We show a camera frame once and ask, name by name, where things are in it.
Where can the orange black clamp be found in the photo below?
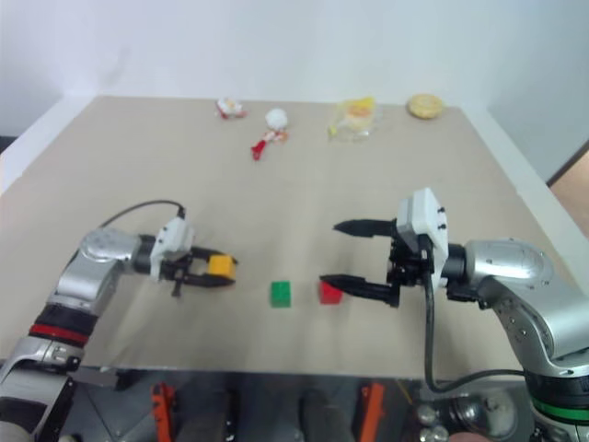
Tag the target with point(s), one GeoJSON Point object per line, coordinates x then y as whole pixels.
{"type": "Point", "coordinates": [163, 410]}
{"type": "Point", "coordinates": [372, 410]}

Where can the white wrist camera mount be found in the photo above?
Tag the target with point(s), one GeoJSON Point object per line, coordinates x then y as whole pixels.
{"type": "Point", "coordinates": [174, 237]}
{"type": "Point", "coordinates": [430, 221]}

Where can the white and red toy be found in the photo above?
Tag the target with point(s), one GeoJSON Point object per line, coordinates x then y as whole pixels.
{"type": "Point", "coordinates": [267, 140]}

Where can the yellow clear snack bag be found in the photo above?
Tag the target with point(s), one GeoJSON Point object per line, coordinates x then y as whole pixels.
{"type": "Point", "coordinates": [354, 117]}

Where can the round yellow biscuit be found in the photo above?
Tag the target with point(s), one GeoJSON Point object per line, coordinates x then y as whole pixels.
{"type": "Point", "coordinates": [424, 107]}

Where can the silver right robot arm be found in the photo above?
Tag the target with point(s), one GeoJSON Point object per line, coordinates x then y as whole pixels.
{"type": "Point", "coordinates": [511, 276]}

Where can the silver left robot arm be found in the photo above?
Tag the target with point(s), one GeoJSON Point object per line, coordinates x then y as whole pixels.
{"type": "Point", "coordinates": [87, 281]}

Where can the red cube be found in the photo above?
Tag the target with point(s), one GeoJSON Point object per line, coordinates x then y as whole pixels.
{"type": "Point", "coordinates": [329, 294]}

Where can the green cube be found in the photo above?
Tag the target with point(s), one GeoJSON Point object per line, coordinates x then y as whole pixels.
{"type": "Point", "coordinates": [280, 294]}

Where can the yellow cube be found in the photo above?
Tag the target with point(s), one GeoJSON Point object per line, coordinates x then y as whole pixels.
{"type": "Point", "coordinates": [219, 267]}

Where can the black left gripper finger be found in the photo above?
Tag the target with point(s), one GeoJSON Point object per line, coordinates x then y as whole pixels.
{"type": "Point", "coordinates": [221, 253]}
{"type": "Point", "coordinates": [198, 279]}

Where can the silver round robot base part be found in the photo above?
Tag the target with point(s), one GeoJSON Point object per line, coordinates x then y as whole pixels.
{"type": "Point", "coordinates": [474, 412]}

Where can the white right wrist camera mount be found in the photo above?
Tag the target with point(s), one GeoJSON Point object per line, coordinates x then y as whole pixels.
{"type": "Point", "coordinates": [430, 221]}

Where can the red white snack wrapper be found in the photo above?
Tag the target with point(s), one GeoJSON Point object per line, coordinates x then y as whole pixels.
{"type": "Point", "coordinates": [230, 108]}

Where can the white round ball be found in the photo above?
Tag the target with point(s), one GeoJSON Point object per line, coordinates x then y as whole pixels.
{"type": "Point", "coordinates": [277, 118]}

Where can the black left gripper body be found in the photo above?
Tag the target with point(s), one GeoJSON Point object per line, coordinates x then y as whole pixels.
{"type": "Point", "coordinates": [177, 269]}

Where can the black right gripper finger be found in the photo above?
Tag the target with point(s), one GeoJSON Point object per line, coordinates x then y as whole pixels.
{"type": "Point", "coordinates": [368, 227]}
{"type": "Point", "coordinates": [363, 286]}

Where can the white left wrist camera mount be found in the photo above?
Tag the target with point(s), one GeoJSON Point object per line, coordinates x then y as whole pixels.
{"type": "Point", "coordinates": [174, 237]}

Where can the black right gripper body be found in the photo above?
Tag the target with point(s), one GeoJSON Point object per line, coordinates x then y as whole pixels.
{"type": "Point", "coordinates": [407, 262]}

